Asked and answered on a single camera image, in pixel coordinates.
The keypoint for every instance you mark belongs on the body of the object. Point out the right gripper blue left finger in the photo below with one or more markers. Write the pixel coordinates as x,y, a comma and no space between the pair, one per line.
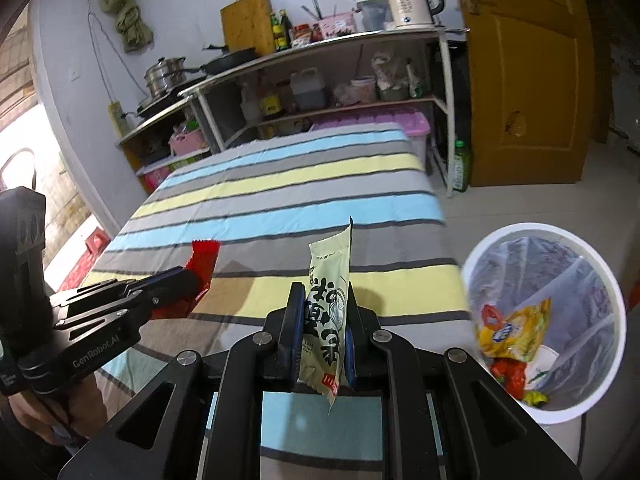
286,326

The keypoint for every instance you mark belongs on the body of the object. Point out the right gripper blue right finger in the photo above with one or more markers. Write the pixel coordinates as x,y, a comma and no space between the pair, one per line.
362,372

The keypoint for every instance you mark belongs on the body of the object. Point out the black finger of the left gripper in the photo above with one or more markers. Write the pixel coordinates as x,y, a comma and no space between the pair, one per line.
177,300

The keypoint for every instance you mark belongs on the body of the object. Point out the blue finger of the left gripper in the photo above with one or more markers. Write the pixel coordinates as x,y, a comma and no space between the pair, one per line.
157,280

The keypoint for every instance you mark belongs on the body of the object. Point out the beige snack packet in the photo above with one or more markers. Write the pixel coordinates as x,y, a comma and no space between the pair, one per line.
322,356

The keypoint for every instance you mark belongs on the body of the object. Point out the red snack packet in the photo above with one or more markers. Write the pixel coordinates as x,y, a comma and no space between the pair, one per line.
204,254

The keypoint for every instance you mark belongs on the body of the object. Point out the red plastic bag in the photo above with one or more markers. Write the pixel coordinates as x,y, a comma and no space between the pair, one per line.
511,374

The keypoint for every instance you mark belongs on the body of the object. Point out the yellow chips bag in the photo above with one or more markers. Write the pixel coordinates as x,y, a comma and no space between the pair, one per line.
521,334

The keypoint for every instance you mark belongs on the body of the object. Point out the green snack bag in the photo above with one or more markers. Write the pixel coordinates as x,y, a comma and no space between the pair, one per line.
535,399

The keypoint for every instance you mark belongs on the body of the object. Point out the white wrapper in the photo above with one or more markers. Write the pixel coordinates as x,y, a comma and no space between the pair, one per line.
537,370

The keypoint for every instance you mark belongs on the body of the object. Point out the white round trash bin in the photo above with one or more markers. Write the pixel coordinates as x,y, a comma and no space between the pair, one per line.
545,324

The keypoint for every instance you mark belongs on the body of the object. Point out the person's left hand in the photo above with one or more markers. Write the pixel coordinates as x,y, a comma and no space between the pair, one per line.
82,410

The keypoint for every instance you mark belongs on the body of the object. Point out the striped tablecloth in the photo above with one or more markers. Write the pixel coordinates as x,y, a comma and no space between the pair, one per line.
266,203

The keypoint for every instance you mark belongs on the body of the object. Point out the small red wrapper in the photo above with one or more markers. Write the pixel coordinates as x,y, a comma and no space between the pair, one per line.
491,317

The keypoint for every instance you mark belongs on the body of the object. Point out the pink plastic basket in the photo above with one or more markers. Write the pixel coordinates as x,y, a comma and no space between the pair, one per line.
185,142

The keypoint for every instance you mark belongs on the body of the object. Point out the white plastic bin liner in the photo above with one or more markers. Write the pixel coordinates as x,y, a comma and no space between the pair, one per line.
550,314

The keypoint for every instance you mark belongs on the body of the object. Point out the black induction cooker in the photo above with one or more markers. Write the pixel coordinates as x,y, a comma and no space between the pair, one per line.
165,100

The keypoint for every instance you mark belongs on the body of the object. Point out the stainless steel steamer pot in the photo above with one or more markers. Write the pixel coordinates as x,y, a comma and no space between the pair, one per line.
168,74

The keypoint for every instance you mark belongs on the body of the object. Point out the yellow label oil bottle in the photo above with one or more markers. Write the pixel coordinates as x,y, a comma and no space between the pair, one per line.
269,99

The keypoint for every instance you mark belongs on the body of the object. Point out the green detergent bottle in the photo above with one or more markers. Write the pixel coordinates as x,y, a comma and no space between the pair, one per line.
461,164

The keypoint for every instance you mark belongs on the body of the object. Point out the pink lidded storage box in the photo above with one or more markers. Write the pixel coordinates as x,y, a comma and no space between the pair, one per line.
411,121

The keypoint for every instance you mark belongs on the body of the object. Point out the dark liquid plastic jug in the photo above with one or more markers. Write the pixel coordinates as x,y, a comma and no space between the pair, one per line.
309,89

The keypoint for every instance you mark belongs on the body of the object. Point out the black frying pan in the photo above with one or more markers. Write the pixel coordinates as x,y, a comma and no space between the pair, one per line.
226,61

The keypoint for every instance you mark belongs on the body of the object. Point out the green sauce bottle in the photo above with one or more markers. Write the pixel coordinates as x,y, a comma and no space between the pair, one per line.
280,39

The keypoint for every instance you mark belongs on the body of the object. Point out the white metal shelf rack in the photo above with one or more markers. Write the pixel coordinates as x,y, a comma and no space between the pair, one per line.
403,75

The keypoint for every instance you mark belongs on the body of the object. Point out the wooden cutting board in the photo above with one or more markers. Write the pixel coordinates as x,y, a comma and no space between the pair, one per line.
247,24

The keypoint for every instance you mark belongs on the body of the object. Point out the dark sauce bottle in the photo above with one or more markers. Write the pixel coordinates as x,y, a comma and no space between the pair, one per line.
287,27

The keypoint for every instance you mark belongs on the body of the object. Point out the green hanging cloth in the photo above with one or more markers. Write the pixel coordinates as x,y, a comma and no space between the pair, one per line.
132,30

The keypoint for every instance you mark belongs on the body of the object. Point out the pink utensil holder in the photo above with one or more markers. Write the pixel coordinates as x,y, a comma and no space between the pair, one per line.
338,25

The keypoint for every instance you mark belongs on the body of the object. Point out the clear plastic container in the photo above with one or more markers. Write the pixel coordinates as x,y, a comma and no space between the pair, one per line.
375,14

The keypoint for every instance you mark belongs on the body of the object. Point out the yellow wooden door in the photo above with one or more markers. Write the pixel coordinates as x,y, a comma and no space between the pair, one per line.
531,66

